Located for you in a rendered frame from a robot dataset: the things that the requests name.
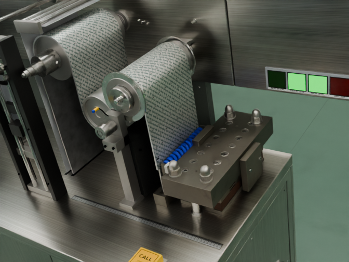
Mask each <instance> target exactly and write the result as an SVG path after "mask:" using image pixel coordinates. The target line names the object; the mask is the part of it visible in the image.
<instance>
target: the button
mask: <svg viewBox="0 0 349 262"><path fill-rule="evenodd" d="M163 261H164V260H163V256H162V255H161V254H158V253H156V252H152V251H150V250H147V249H145V248H142V247H141V248H140V249H139V250H138V251H137V252H136V253H135V254H134V256H133V257H132V258H131V259H130V261H129V262H163Z"/></svg>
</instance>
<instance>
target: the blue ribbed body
mask: <svg viewBox="0 0 349 262"><path fill-rule="evenodd" d="M203 129H204V128H201V127H198V128H197V129H196V130H195V131H194V132H193V133H192V134H191V135H190V136H189V137H188V138H187V139H186V140H185V141H184V142H183V143H181V145H180V146H178V148H177V149H175V151H174V152H173V153H172V154H171V155H170V156H169V157H167V158H166V160H164V161H163V163H165V164H167V163H168V162H170V161H171V160H175V161H177V160H178V159H179V158H180V157H181V156H183V155H184V154H185V153H186V151H187V150H188V149H189V148H190V147H191V146H192V145H193V144H192V140H193V139H194V138H195V137H196V136H197V135H198V134H199V133H200V132H201V131H202V130H203Z"/></svg>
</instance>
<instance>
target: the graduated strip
mask: <svg viewBox="0 0 349 262"><path fill-rule="evenodd" d="M71 199H72V200H75V201H79V202H81V203H84V204H87V205H90V206H93V207H96V208H99V209H102V210H104V211H107V212H110V213H113V214H116V215H119V216H122V217H125V218H128V219H131V220H134V221H137V222H140V223H142V224H145V225H148V226H151V227H154V228H157V229H160V230H163V231H166V232H169V233H172V234H175V235H178V236H180V237H183V238H186V239H189V240H192V241H195V242H198V243H201V244H204V245H206V246H209V247H213V248H216V249H218V250H220V249H221V247H222V246H223V244H221V243H218V242H215V241H212V240H209V239H206V238H203V237H200V236H198V235H195V234H192V233H189V232H186V231H183V230H180V229H177V228H174V227H171V226H168V225H164V224H161V223H159V222H156V221H153V220H150V219H147V218H144V217H141V216H138V215H135V214H132V213H129V212H126V211H122V210H120V209H117V208H114V207H111V206H108V205H105V204H102V203H99V202H96V201H93V200H90V199H87V198H84V197H81V196H78V195H74V196H73V197H72V198H71Z"/></svg>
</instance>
